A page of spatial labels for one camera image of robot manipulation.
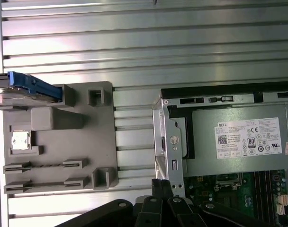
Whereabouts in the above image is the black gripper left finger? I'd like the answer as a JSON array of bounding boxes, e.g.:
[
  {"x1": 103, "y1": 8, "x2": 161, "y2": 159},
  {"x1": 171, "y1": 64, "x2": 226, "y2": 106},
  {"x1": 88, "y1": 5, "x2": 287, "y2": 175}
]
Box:
[{"x1": 54, "y1": 178, "x2": 164, "y2": 227}]

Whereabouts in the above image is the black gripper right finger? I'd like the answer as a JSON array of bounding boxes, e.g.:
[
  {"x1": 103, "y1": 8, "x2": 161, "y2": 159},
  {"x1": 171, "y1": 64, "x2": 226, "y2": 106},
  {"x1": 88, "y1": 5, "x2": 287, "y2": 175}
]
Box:
[{"x1": 162, "y1": 179, "x2": 275, "y2": 227}]

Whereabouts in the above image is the hard disk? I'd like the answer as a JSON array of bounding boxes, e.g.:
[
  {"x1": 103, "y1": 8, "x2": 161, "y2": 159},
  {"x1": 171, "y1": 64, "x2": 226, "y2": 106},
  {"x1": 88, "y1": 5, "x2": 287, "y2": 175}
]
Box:
[{"x1": 0, "y1": 71, "x2": 64, "y2": 108}]

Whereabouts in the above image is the green motherboard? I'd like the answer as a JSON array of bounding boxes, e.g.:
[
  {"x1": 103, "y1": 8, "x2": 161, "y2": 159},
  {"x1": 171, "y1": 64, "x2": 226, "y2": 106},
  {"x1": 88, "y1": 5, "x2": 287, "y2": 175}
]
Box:
[{"x1": 183, "y1": 169, "x2": 288, "y2": 227}]

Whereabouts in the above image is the CPU socket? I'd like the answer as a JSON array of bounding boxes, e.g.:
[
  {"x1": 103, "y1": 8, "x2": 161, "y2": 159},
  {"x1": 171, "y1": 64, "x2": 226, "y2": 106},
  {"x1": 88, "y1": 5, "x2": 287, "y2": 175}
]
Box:
[{"x1": 218, "y1": 191, "x2": 241, "y2": 210}]

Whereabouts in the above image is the metal socket cover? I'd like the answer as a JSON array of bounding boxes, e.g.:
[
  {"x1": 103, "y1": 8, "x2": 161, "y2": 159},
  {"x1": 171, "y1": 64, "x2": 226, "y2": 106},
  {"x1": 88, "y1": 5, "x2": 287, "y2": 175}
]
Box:
[{"x1": 214, "y1": 172, "x2": 244, "y2": 188}]

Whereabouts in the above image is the grey Dell power supply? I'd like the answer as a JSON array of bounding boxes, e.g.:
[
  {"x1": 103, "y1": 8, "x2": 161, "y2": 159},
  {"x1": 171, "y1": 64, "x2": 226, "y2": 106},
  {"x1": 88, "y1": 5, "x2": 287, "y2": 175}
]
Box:
[{"x1": 183, "y1": 102, "x2": 288, "y2": 177}]

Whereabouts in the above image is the black RAM slot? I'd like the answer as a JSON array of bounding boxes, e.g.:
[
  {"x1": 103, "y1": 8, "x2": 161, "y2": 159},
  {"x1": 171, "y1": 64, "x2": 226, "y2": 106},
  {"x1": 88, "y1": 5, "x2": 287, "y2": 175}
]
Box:
[
  {"x1": 253, "y1": 171, "x2": 259, "y2": 220},
  {"x1": 268, "y1": 171, "x2": 274, "y2": 220},
  {"x1": 258, "y1": 171, "x2": 263, "y2": 220},
  {"x1": 263, "y1": 171, "x2": 269, "y2": 220}
]

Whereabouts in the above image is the black open PC case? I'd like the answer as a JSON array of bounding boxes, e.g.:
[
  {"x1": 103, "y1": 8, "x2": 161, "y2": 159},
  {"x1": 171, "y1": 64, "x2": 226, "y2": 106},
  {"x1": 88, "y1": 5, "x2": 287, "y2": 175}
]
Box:
[{"x1": 151, "y1": 87, "x2": 288, "y2": 227}]

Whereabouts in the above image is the grey plastic parts rack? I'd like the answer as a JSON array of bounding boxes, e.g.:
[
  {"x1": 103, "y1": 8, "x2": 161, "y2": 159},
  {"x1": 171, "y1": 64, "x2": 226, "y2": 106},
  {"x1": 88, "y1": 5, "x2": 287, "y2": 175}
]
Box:
[{"x1": 2, "y1": 81, "x2": 120, "y2": 195}]

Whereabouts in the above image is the RAM stick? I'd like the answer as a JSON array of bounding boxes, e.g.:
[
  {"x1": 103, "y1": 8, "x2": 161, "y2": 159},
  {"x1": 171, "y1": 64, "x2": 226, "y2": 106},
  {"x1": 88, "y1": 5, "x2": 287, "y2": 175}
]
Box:
[{"x1": 3, "y1": 162, "x2": 79, "y2": 171}]

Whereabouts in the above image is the silver CPU chip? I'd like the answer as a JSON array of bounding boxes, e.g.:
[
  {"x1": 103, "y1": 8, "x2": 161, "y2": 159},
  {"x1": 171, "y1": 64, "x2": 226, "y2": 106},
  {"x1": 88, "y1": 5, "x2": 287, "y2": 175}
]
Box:
[{"x1": 10, "y1": 131, "x2": 32, "y2": 151}]

